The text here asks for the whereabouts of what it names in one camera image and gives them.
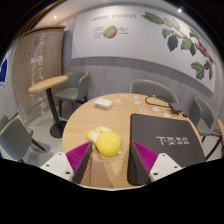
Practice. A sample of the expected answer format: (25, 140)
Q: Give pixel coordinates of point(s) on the black mouse pad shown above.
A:
(166, 131)

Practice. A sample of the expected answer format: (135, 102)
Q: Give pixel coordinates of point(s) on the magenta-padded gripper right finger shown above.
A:
(165, 165)

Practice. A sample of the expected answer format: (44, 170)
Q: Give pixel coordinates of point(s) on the wooden printed wall panel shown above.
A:
(36, 73)

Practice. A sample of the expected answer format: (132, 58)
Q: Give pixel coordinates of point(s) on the round wooden high table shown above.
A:
(46, 83)

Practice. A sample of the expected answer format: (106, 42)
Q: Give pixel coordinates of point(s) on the small round sticker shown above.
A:
(166, 115)
(124, 95)
(156, 109)
(143, 110)
(117, 101)
(137, 97)
(137, 102)

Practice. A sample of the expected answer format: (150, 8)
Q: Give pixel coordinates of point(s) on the yellow computer mouse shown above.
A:
(107, 142)

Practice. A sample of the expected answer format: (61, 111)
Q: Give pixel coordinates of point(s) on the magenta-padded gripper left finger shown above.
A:
(60, 163)

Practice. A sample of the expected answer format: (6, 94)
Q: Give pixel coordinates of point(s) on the small white box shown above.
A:
(103, 103)

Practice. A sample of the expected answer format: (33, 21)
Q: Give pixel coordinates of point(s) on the blue wall sign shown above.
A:
(3, 71)

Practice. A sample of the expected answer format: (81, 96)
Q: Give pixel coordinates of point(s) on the grey upholstered chair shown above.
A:
(15, 138)
(206, 116)
(150, 87)
(74, 90)

